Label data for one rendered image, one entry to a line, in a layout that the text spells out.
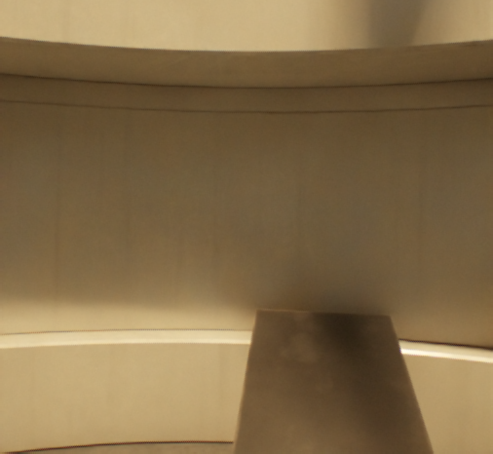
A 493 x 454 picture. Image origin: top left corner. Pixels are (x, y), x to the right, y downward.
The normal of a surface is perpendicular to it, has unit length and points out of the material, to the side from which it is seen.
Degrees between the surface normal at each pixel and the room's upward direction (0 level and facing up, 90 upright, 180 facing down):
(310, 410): 25
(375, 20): 90
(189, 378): 90
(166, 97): 90
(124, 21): 90
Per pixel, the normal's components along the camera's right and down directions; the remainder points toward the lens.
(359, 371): -0.04, -0.91
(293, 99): -0.10, -0.01
